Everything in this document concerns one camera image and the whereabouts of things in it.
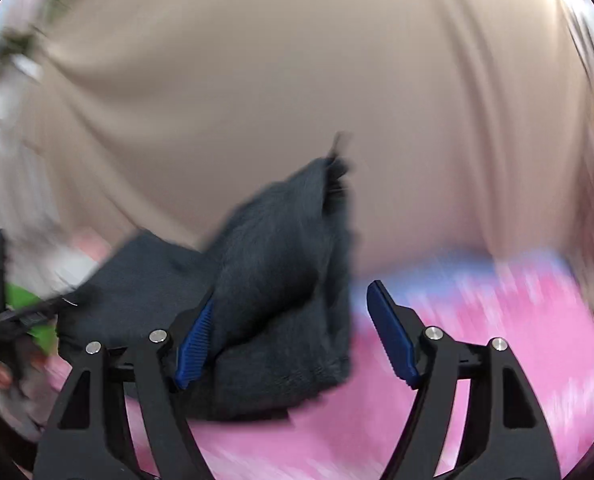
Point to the green pillow with white stripe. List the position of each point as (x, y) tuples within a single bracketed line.
[(34, 332)]

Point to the person's left hand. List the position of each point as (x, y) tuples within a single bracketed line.
[(12, 400)]

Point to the beige curtain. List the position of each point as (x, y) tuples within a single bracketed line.
[(277, 85)]

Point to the white sheer curtain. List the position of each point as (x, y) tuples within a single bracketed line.
[(7, 160)]

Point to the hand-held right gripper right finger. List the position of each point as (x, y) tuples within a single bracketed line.
[(392, 340)]

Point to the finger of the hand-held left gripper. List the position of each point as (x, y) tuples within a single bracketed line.
[(42, 310)]

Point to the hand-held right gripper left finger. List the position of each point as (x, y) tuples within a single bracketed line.
[(194, 350)]

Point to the pink floral blanket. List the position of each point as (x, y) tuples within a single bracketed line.
[(502, 335)]

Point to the dark grey pants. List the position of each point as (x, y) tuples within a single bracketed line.
[(277, 260)]

